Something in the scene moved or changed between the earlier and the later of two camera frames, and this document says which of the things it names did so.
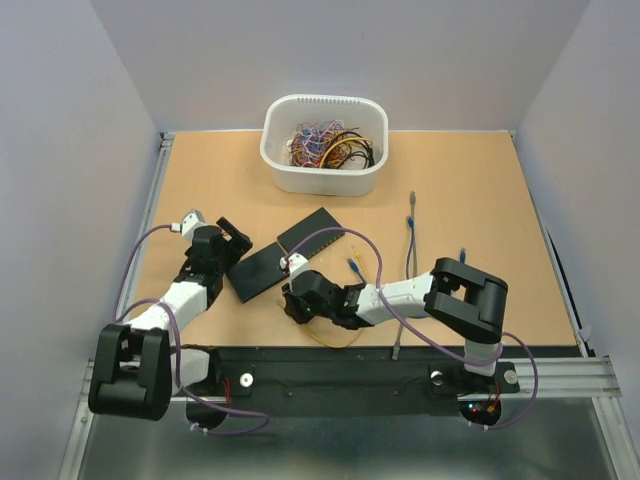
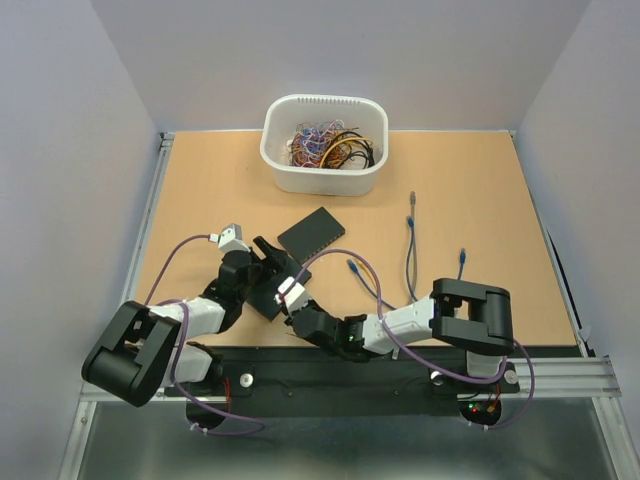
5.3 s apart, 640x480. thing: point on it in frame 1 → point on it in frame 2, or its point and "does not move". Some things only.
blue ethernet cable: (355, 268) does not move
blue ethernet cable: (411, 224) does not move
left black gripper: (233, 233) → (274, 257)
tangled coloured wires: (329, 144) does not move
